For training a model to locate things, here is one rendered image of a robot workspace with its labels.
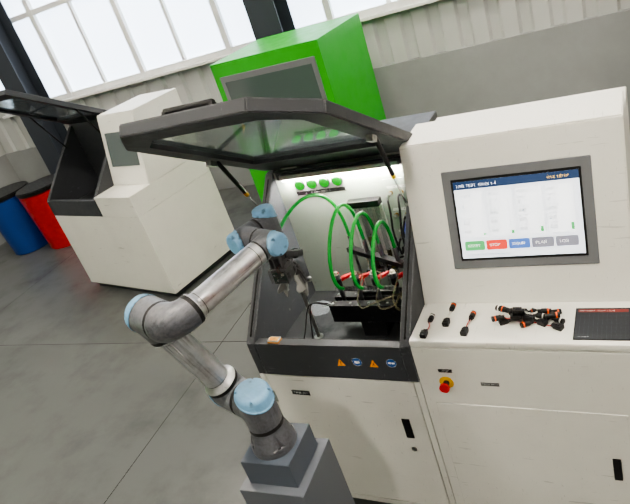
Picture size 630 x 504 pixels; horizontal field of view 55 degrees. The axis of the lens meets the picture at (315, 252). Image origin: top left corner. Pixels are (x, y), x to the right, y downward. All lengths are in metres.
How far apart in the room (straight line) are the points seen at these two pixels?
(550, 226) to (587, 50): 3.96
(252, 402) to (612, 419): 1.14
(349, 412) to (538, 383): 0.77
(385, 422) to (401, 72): 4.28
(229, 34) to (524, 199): 5.09
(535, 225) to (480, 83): 4.05
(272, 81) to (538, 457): 3.59
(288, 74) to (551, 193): 3.20
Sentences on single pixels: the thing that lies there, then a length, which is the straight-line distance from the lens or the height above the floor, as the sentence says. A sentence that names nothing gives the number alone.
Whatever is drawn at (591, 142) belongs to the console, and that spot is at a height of 1.48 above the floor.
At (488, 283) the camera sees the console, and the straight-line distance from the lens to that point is 2.21.
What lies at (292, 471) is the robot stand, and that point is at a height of 0.87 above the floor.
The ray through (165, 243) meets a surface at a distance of 5.16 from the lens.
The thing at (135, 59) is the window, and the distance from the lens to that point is 7.45.
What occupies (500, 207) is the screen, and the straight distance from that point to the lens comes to 2.12.
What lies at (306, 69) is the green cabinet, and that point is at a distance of 4.86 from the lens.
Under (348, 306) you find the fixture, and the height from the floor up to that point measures 0.98.
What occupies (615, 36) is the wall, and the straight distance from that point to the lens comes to 5.94.
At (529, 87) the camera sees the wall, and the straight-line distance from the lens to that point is 6.05.
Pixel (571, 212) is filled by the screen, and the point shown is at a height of 1.28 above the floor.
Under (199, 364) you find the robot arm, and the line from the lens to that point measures 1.92.
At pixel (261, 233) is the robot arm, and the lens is 1.85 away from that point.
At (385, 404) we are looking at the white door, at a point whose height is 0.67.
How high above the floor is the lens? 2.26
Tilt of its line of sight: 26 degrees down
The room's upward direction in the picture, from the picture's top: 19 degrees counter-clockwise
